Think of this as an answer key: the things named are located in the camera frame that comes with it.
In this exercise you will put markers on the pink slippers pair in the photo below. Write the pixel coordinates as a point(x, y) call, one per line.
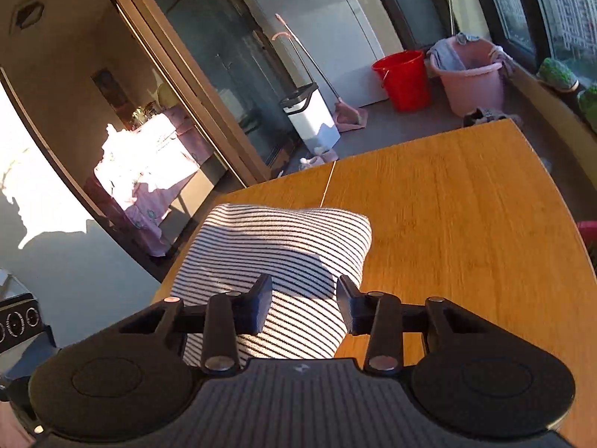
point(322, 157)

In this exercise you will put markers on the pink broom and dustpan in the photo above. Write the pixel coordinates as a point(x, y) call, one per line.
point(346, 117)

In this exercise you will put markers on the striped beige knit garment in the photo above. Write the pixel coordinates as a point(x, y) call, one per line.
point(304, 251)

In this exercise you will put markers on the pink plastic basin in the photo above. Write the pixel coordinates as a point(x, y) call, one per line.
point(481, 83)

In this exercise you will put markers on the white trash bin black lid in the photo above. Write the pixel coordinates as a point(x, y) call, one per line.
point(310, 117)

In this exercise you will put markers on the green plant pot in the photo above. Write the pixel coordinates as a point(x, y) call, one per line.
point(587, 101)
point(557, 76)

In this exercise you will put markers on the red plastic bucket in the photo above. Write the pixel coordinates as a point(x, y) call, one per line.
point(404, 78)

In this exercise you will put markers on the grey cloth on basin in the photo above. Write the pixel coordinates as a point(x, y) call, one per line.
point(446, 58)

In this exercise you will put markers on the pink covered indoor table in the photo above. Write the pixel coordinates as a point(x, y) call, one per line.
point(145, 169)

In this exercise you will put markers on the dark shoes on floor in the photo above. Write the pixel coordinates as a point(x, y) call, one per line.
point(486, 115)

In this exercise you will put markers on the dark framed door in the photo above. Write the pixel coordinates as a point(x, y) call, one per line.
point(419, 24)

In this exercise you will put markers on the green plant pot far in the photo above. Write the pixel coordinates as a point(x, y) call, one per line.
point(557, 76)

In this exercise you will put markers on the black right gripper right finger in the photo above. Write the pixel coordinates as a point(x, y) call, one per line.
point(379, 315)

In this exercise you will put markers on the green plant pot near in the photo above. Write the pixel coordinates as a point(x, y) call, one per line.
point(587, 101)

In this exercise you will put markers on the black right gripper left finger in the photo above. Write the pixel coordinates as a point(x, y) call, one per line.
point(228, 316)

